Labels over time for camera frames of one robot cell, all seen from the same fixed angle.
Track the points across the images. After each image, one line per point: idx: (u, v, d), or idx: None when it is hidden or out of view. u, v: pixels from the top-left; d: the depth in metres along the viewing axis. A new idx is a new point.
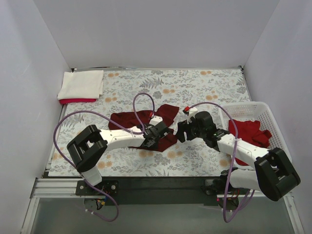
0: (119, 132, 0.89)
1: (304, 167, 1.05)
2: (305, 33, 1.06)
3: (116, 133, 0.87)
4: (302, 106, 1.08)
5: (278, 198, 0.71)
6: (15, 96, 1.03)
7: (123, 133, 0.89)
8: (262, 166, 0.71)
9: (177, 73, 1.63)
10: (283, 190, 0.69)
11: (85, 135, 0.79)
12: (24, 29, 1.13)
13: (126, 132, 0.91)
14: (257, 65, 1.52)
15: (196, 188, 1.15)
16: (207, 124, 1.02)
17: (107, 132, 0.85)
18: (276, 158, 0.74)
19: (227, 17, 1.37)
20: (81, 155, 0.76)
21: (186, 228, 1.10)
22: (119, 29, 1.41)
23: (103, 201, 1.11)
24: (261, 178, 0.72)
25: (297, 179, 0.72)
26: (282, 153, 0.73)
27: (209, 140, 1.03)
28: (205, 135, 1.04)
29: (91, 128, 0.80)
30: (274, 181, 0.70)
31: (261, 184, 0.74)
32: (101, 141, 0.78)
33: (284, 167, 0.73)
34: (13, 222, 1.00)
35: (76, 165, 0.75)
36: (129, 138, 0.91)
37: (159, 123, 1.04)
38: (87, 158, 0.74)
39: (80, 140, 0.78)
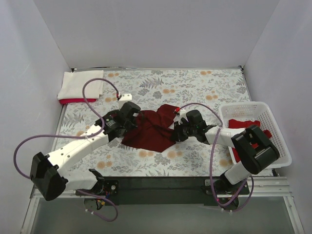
0: (71, 146, 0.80)
1: (304, 167, 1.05)
2: (305, 33, 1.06)
3: (68, 150, 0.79)
4: (302, 105, 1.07)
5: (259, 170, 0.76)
6: (15, 96, 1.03)
7: (78, 144, 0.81)
8: (238, 140, 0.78)
9: (177, 73, 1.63)
10: (262, 161, 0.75)
11: (34, 168, 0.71)
12: (24, 29, 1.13)
13: (82, 142, 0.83)
14: (257, 65, 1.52)
15: (196, 188, 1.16)
16: (197, 120, 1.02)
17: (56, 154, 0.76)
18: (253, 133, 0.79)
19: (227, 18, 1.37)
20: (43, 187, 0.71)
21: (186, 228, 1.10)
22: (119, 29, 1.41)
23: (104, 201, 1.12)
24: (241, 153, 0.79)
25: (275, 151, 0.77)
26: (258, 129, 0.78)
27: (199, 135, 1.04)
28: (196, 132, 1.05)
29: (37, 159, 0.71)
30: (251, 154, 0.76)
31: (243, 160, 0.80)
32: (51, 170, 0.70)
33: (261, 142, 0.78)
34: (13, 223, 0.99)
35: (46, 196, 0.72)
36: (88, 145, 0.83)
37: (124, 106, 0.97)
38: (48, 190, 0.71)
39: (34, 174, 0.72)
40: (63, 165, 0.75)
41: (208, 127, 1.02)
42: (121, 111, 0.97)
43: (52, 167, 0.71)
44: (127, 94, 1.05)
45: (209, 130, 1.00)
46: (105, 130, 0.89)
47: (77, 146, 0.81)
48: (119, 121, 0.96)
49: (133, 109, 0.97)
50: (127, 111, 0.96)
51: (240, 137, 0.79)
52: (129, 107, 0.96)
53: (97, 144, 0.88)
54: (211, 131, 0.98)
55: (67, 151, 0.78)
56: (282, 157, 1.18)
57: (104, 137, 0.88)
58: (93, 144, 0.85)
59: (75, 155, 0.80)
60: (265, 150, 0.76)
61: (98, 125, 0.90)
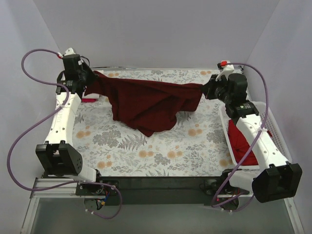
0: (59, 122, 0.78)
1: (304, 167, 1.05)
2: (305, 33, 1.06)
3: (60, 125, 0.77)
4: (302, 105, 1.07)
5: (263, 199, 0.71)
6: (15, 96, 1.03)
7: (62, 117, 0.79)
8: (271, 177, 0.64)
9: (177, 73, 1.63)
10: (272, 197, 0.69)
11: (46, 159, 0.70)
12: (24, 29, 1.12)
13: (63, 111, 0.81)
14: (257, 65, 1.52)
15: (196, 188, 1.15)
16: (237, 91, 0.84)
17: (53, 135, 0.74)
18: (287, 171, 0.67)
19: (227, 18, 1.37)
20: (65, 165, 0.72)
21: (186, 228, 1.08)
22: (119, 29, 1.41)
23: (103, 201, 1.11)
24: (260, 181, 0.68)
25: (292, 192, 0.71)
26: (296, 174, 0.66)
27: (230, 109, 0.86)
28: (229, 102, 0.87)
29: (41, 150, 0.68)
30: (270, 191, 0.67)
31: (257, 184, 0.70)
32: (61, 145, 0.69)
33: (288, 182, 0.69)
34: (13, 223, 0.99)
35: (74, 172, 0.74)
36: (69, 110, 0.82)
37: (65, 60, 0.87)
38: (72, 164, 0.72)
39: (49, 164, 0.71)
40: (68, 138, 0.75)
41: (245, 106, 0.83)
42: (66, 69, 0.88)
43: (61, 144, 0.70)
44: (68, 50, 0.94)
45: (246, 116, 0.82)
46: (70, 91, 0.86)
47: (62, 117, 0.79)
48: (73, 76, 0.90)
49: (75, 59, 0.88)
50: (71, 66, 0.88)
51: (275, 173, 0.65)
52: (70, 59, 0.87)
53: (74, 105, 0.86)
54: (247, 122, 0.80)
55: (60, 126, 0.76)
56: None
57: (75, 99, 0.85)
58: (72, 108, 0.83)
59: (68, 125, 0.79)
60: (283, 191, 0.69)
61: (62, 92, 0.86)
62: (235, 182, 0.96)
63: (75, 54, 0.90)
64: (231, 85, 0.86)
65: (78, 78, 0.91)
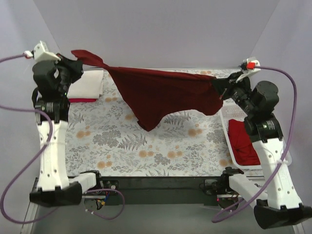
0: (48, 162, 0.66)
1: (305, 167, 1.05)
2: (305, 32, 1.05)
3: (50, 165, 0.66)
4: (303, 105, 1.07)
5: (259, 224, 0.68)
6: (15, 97, 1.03)
7: (49, 156, 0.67)
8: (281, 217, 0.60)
9: None
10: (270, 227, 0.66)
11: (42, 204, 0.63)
12: (23, 28, 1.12)
13: (50, 148, 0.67)
14: (257, 65, 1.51)
15: (196, 188, 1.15)
16: (264, 107, 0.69)
17: (45, 180, 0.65)
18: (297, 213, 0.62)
19: (227, 18, 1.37)
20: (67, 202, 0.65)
21: (186, 228, 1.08)
22: (119, 29, 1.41)
23: (104, 201, 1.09)
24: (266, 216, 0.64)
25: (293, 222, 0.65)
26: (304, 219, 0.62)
27: (250, 124, 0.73)
28: (250, 117, 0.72)
29: (39, 193, 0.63)
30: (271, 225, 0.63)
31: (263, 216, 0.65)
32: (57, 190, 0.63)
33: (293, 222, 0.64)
34: (13, 222, 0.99)
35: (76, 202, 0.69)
36: (57, 144, 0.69)
37: (37, 77, 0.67)
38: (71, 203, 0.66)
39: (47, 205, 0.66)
40: (62, 179, 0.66)
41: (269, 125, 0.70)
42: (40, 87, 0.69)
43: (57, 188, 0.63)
44: (37, 47, 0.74)
45: (268, 139, 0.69)
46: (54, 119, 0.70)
47: (51, 155, 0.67)
48: (53, 95, 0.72)
49: (48, 73, 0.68)
50: (45, 84, 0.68)
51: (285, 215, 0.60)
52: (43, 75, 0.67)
53: (62, 130, 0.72)
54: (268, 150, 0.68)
55: (51, 168, 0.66)
56: None
57: (61, 128, 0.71)
58: (59, 140, 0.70)
59: (59, 163, 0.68)
60: None
61: (44, 119, 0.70)
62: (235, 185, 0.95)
63: (48, 65, 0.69)
64: (259, 97, 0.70)
65: (59, 94, 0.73)
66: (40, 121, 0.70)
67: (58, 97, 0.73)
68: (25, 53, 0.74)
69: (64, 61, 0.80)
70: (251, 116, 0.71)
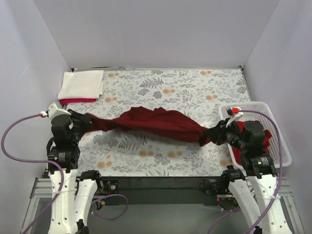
0: (59, 211, 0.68)
1: (304, 167, 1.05)
2: (305, 32, 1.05)
3: (61, 214, 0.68)
4: (302, 105, 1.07)
5: None
6: (15, 97, 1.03)
7: (60, 204, 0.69)
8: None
9: (177, 73, 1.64)
10: None
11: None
12: (24, 28, 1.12)
13: (62, 197, 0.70)
14: (257, 65, 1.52)
15: (196, 188, 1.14)
16: (253, 142, 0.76)
17: (55, 228, 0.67)
18: None
19: (227, 18, 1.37)
20: None
21: (186, 228, 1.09)
22: (119, 30, 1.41)
23: (104, 201, 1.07)
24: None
25: None
26: None
27: (246, 161, 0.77)
28: (244, 153, 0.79)
29: None
30: None
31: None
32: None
33: None
34: (13, 222, 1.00)
35: None
36: (68, 192, 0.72)
37: (53, 128, 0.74)
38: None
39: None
40: (72, 227, 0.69)
41: (263, 162, 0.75)
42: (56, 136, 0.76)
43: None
44: (50, 106, 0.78)
45: (263, 175, 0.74)
46: (66, 169, 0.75)
47: (62, 203, 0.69)
48: (66, 144, 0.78)
49: (66, 125, 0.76)
50: (61, 133, 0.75)
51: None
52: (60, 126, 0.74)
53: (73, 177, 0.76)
54: (263, 186, 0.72)
55: (61, 217, 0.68)
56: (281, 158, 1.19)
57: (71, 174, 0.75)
58: (70, 188, 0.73)
59: (70, 210, 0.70)
60: None
61: (55, 168, 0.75)
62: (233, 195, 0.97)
63: (65, 119, 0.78)
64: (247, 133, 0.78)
65: (71, 143, 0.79)
66: (52, 170, 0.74)
67: (70, 146, 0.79)
68: (39, 113, 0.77)
69: (73, 115, 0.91)
70: (245, 151, 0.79)
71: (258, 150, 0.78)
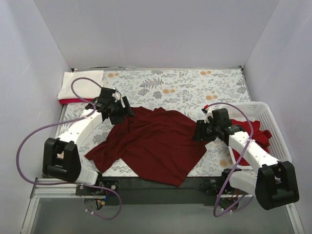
0: (76, 127, 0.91)
1: (305, 168, 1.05)
2: (305, 33, 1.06)
3: (77, 129, 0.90)
4: (302, 105, 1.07)
5: (269, 208, 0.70)
6: (16, 97, 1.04)
7: (80, 125, 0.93)
8: (266, 176, 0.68)
9: (177, 73, 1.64)
10: (277, 203, 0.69)
11: (49, 153, 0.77)
12: (24, 29, 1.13)
13: (85, 121, 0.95)
14: (257, 65, 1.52)
15: (196, 188, 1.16)
16: (221, 116, 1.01)
17: (67, 135, 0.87)
18: (282, 169, 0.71)
19: (227, 18, 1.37)
20: (65, 168, 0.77)
21: (186, 228, 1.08)
22: (118, 30, 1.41)
23: (104, 201, 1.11)
24: (261, 185, 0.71)
25: (297, 196, 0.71)
26: (290, 170, 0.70)
27: (222, 132, 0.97)
28: (219, 128, 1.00)
29: (50, 144, 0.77)
30: (271, 192, 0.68)
31: (259, 188, 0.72)
32: (67, 147, 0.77)
33: (287, 184, 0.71)
34: (13, 223, 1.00)
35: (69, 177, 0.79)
36: (90, 122, 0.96)
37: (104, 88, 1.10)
38: (70, 166, 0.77)
39: (49, 160, 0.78)
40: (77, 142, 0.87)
41: (233, 128, 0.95)
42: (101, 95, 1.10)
43: (67, 147, 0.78)
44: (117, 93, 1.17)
45: (235, 132, 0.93)
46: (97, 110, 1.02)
47: (82, 125, 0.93)
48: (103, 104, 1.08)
49: (110, 90, 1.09)
50: (105, 93, 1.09)
51: (271, 172, 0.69)
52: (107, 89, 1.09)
53: (98, 119, 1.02)
54: (237, 138, 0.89)
55: (75, 131, 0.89)
56: (282, 157, 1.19)
57: (99, 115, 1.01)
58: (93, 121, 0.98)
59: (83, 132, 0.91)
60: (286, 193, 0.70)
61: (90, 108, 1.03)
62: (237, 185, 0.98)
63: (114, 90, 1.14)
64: (214, 115, 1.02)
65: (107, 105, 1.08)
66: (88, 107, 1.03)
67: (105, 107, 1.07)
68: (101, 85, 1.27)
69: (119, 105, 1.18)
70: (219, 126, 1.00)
71: (227, 123, 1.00)
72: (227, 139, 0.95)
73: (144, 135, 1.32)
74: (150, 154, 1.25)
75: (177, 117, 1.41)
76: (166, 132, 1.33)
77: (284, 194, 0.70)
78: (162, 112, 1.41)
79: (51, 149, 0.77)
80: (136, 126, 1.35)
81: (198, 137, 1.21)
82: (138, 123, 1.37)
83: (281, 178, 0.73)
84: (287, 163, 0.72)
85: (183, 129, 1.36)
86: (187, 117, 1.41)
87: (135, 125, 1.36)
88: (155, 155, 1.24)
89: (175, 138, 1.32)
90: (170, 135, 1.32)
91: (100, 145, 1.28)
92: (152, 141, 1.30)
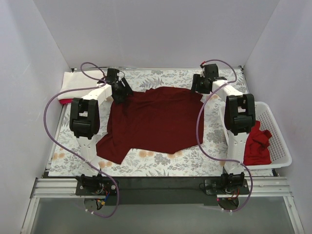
0: (94, 92, 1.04)
1: (304, 167, 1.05)
2: (305, 32, 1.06)
3: (94, 93, 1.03)
4: (302, 105, 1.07)
5: (232, 128, 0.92)
6: (16, 97, 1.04)
7: (97, 91, 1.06)
8: (230, 101, 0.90)
9: (177, 73, 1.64)
10: (238, 124, 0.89)
11: (75, 108, 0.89)
12: (25, 29, 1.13)
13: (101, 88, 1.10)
14: (257, 65, 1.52)
15: (196, 188, 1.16)
16: (210, 69, 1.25)
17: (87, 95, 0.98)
18: (246, 101, 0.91)
19: (227, 19, 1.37)
20: (88, 121, 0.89)
21: (186, 228, 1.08)
22: (119, 30, 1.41)
23: (103, 201, 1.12)
24: (228, 111, 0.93)
25: (254, 121, 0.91)
26: (251, 100, 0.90)
27: (208, 81, 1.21)
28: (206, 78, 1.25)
29: (76, 101, 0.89)
30: (233, 114, 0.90)
31: (227, 115, 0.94)
32: (90, 103, 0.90)
33: (248, 111, 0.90)
34: (14, 223, 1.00)
35: (91, 130, 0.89)
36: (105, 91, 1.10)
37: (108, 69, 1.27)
38: (93, 118, 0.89)
39: (76, 115, 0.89)
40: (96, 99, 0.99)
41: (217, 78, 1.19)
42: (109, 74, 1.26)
43: (90, 103, 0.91)
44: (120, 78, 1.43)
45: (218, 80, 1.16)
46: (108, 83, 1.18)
47: (98, 90, 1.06)
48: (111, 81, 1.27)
49: (115, 70, 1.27)
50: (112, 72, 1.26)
51: (234, 100, 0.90)
52: (113, 71, 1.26)
53: (110, 90, 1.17)
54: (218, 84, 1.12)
55: (95, 94, 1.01)
56: (281, 157, 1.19)
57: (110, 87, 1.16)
58: (107, 90, 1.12)
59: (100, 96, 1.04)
60: (247, 118, 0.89)
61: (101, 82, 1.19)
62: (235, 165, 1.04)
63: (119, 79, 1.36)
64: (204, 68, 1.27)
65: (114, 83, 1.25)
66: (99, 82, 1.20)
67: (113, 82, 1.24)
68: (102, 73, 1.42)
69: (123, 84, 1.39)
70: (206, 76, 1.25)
71: (215, 75, 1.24)
72: (211, 87, 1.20)
73: (147, 118, 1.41)
74: (156, 135, 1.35)
75: (172, 89, 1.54)
76: (170, 119, 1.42)
77: (244, 118, 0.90)
78: (163, 103, 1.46)
79: (76, 107, 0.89)
80: (133, 109, 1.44)
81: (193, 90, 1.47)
82: (133, 106, 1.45)
83: (244, 108, 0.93)
84: (251, 96, 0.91)
85: (177, 98, 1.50)
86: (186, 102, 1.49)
87: (131, 108, 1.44)
88: (158, 132, 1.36)
89: (172, 106, 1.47)
90: (168, 105, 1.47)
91: (104, 139, 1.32)
92: (151, 120, 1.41)
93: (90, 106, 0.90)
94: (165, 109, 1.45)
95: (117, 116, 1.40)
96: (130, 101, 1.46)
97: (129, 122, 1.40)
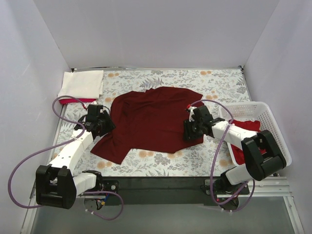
0: (67, 151, 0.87)
1: (304, 167, 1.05)
2: (305, 33, 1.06)
3: (67, 153, 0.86)
4: (302, 105, 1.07)
5: (262, 178, 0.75)
6: (15, 96, 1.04)
7: (71, 148, 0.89)
8: (249, 146, 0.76)
9: (177, 73, 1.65)
10: (267, 170, 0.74)
11: (42, 179, 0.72)
12: (25, 29, 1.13)
13: (76, 142, 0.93)
14: (257, 65, 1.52)
15: (196, 188, 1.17)
16: (204, 112, 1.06)
17: (58, 160, 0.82)
18: (264, 139, 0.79)
19: (227, 19, 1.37)
20: (59, 195, 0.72)
21: (186, 228, 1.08)
22: (119, 29, 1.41)
23: (104, 201, 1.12)
24: (248, 156, 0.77)
25: (283, 161, 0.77)
26: (270, 138, 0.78)
27: (205, 127, 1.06)
28: (202, 124, 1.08)
29: (42, 172, 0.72)
30: (259, 160, 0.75)
31: (247, 162, 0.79)
32: (60, 173, 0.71)
33: (271, 150, 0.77)
34: (13, 223, 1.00)
35: (63, 205, 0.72)
36: (81, 143, 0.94)
37: (89, 106, 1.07)
38: (64, 192, 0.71)
39: (43, 187, 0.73)
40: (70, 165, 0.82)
41: (216, 121, 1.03)
42: (88, 113, 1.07)
43: (60, 172, 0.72)
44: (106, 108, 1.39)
45: (217, 124, 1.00)
46: (87, 129, 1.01)
47: (73, 147, 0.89)
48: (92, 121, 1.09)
49: (98, 107, 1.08)
50: (93, 110, 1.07)
51: (252, 143, 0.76)
52: (94, 107, 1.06)
53: (89, 139, 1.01)
54: (219, 126, 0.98)
55: (67, 155, 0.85)
56: None
57: (89, 134, 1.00)
58: (84, 142, 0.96)
59: (74, 154, 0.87)
60: (274, 159, 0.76)
61: (79, 128, 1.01)
62: (238, 181, 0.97)
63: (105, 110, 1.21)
64: (195, 112, 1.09)
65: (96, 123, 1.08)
66: (77, 127, 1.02)
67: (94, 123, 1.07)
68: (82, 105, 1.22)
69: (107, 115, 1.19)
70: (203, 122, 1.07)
71: (209, 117, 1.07)
72: (211, 131, 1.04)
73: (148, 119, 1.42)
74: (156, 135, 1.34)
75: (171, 89, 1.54)
76: (169, 120, 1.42)
77: (271, 161, 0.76)
78: (163, 103, 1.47)
79: (43, 179, 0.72)
80: (133, 109, 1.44)
81: (186, 135, 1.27)
82: (133, 107, 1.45)
83: (264, 147, 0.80)
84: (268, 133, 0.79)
85: (176, 97, 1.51)
86: (185, 103, 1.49)
87: (131, 108, 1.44)
88: (157, 132, 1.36)
89: (171, 106, 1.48)
90: (167, 105, 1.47)
91: (102, 141, 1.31)
92: (152, 120, 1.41)
93: (58, 178, 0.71)
94: (165, 110, 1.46)
95: (118, 117, 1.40)
96: (130, 102, 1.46)
97: (129, 123, 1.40)
